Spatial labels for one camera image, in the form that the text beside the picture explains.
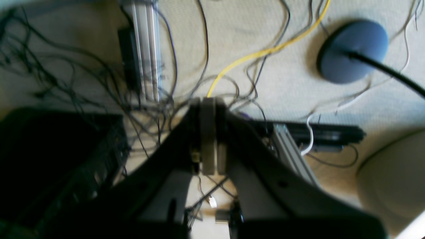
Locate yellow cable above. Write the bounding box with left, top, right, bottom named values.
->
left=207, top=0, right=331, bottom=98

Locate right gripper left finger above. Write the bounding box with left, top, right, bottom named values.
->
left=43, top=98, right=215, bottom=239

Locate black power strip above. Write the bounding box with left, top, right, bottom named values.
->
left=118, top=28, right=141, bottom=94

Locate white cable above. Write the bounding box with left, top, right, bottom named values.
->
left=300, top=113, right=314, bottom=156

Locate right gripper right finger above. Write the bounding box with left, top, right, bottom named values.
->
left=216, top=99, right=388, bottom=239

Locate blue round stand base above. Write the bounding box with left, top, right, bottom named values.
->
left=317, top=20, right=389, bottom=84

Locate aluminium frame leg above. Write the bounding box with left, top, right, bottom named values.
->
left=271, top=124, right=322, bottom=189

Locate aluminium extrusion rail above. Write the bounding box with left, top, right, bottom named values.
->
left=131, top=0, right=161, bottom=102

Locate black crate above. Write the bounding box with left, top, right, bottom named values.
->
left=0, top=108, right=129, bottom=233

